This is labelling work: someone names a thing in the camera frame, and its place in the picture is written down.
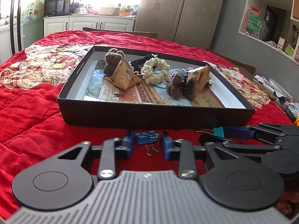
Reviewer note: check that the silver double-door refrigerator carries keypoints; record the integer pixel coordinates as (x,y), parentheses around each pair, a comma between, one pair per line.
(187,22)

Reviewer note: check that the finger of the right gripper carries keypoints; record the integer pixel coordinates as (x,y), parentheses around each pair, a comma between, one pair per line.
(257,133)
(230,144)

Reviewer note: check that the brown fuzzy bow clip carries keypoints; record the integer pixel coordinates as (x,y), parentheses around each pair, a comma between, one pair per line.
(182,87)

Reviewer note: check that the black braided scrunchie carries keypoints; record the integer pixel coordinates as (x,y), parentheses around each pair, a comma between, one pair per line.
(139,63)

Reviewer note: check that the blue binder clip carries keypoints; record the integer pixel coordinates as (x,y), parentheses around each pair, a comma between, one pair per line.
(148,139)

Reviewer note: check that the tan triangular snack packet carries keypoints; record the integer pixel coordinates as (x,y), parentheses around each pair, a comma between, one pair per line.
(203,77)

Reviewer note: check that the white mug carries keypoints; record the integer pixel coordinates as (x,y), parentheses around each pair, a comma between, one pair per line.
(81,10)

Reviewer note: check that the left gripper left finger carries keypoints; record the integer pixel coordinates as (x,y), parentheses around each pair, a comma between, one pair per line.
(113,149)

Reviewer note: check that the white plate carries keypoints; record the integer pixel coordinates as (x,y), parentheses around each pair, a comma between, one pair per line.
(280,89)

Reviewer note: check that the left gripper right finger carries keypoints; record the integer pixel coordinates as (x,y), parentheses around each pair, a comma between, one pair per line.
(181,150)

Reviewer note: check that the red quilted bedspread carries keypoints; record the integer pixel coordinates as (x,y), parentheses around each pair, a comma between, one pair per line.
(45,138)

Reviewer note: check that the black sliding door frame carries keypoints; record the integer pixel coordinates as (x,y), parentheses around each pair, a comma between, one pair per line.
(15,29)

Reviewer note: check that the white basin on counter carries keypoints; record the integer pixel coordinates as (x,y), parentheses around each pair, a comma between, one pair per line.
(107,11)

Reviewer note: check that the black microwave oven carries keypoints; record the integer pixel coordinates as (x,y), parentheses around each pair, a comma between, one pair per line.
(57,8)

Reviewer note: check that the tan striped snack packet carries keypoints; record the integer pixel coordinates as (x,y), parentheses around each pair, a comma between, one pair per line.
(123,76)

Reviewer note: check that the cream crochet scrunchie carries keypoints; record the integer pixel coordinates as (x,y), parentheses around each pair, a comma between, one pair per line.
(155,70)

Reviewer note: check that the brown fuzzy hair claw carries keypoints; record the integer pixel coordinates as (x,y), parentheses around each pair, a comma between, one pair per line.
(112,59)

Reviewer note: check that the dark wooden chair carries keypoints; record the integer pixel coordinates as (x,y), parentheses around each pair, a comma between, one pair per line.
(153,35)
(249,68)

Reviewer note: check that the white wall shelf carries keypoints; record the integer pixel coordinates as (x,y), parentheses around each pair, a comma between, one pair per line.
(280,31)

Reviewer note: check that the green sign card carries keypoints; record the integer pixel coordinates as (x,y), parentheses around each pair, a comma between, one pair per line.
(254,25)

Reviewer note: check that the dark wooden chair right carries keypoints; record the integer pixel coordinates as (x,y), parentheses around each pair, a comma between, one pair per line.
(249,68)

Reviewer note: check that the black shallow box tray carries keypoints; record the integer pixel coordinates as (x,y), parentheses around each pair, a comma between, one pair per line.
(89,99)

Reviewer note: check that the blue white crochet scrunchie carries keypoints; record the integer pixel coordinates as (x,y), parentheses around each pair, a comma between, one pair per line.
(183,72)

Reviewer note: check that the brown beaded coaster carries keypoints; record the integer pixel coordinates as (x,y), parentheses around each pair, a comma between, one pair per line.
(264,89)

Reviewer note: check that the person's right hand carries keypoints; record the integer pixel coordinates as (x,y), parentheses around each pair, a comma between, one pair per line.
(288,203)

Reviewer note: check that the teal binder clip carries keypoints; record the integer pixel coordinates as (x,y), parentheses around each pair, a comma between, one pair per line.
(217,131)

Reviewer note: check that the dark wooden chair back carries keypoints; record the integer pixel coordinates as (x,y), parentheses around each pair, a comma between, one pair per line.
(153,35)

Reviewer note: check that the white kitchen cabinet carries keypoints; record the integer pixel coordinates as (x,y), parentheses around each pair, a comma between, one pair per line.
(77,22)

